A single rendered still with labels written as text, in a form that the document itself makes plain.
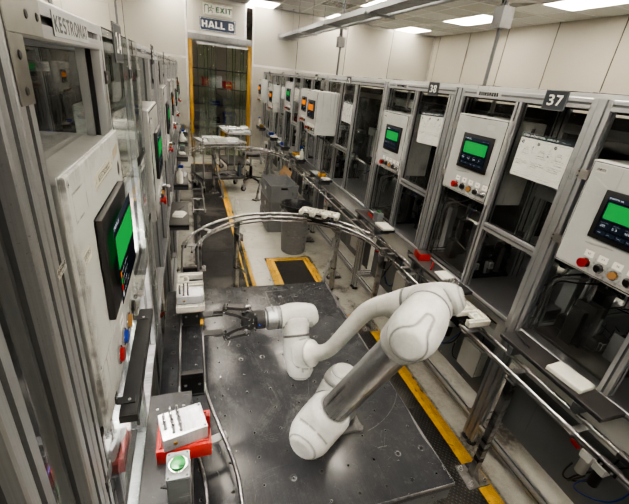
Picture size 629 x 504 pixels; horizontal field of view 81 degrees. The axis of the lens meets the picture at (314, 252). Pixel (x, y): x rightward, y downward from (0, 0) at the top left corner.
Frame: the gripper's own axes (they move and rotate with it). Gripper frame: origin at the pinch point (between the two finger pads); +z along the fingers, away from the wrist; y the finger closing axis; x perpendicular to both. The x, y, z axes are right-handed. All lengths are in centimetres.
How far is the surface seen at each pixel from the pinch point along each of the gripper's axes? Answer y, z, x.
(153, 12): 173, 64, -827
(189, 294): -20, 8, -53
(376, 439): -44, -63, 29
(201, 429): -11.1, 4.7, 36.2
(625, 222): 48, -153, 26
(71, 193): 68, 20, 60
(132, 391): 24, 18, 53
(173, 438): -10.7, 12.4, 37.8
